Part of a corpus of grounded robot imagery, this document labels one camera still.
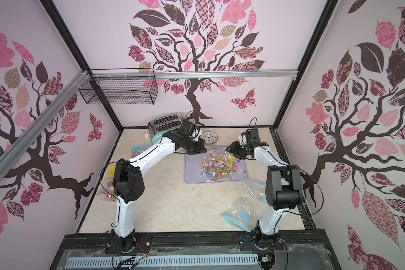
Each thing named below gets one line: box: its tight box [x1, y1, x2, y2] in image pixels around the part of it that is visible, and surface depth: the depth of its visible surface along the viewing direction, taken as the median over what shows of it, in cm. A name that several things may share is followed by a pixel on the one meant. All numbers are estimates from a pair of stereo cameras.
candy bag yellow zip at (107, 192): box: [98, 164, 117, 202], surface depth 91 cm
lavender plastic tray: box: [184, 152, 249, 184], surface depth 99 cm
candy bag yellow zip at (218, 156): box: [203, 145, 234, 168], surface depth 96 cm
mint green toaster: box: [147, 112, 183, 146], surface depth 100 cm
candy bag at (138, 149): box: [131, 142, 153, 159], surface depth 109 cm
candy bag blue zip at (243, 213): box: [220, 196, 265, 233], surface depth 83 cm
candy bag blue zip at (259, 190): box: [243, 181, 268, 204], surface depth 90 cm
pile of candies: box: [198, 156, 247, 183], surface depth 97 cm
